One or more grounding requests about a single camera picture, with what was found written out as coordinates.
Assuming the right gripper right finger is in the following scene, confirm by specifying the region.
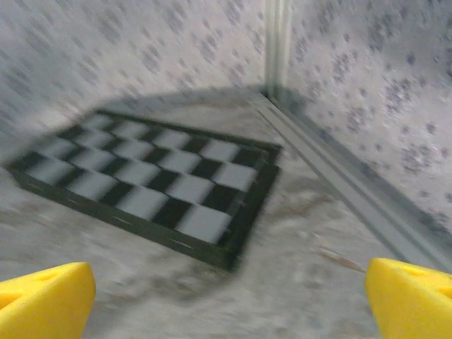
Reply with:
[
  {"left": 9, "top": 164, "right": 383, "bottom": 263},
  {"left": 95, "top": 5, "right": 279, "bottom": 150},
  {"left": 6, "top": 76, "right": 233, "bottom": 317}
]
[{"left": 365, "top": 257, "right": 452, "bottom": 339}]

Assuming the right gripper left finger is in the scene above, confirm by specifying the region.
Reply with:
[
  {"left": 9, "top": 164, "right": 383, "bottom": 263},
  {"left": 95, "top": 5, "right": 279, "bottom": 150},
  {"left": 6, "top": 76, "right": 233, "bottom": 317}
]
[{"left": 0, "top": 261, "right": 97, "bottom": 339}]

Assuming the black and white checkerboard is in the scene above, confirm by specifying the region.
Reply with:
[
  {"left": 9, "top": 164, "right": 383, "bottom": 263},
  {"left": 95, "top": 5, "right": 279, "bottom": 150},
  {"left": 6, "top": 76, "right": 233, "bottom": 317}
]
[{"left": 5, "top": 109, "right": 283, "bottom": 273}]

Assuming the aluminium side rail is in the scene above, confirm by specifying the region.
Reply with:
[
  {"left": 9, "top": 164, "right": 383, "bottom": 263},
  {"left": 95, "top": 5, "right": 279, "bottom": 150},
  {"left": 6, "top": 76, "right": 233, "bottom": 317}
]
[{"left": 254, "top": 95, "right": 452, "bottom": 276}]

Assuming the aluminium corner post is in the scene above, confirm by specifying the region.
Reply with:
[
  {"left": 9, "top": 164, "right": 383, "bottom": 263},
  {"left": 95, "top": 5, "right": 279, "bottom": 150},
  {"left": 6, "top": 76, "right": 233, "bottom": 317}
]
[{"left": 263, "top": 0, "right": 294, "bottom": 100}]

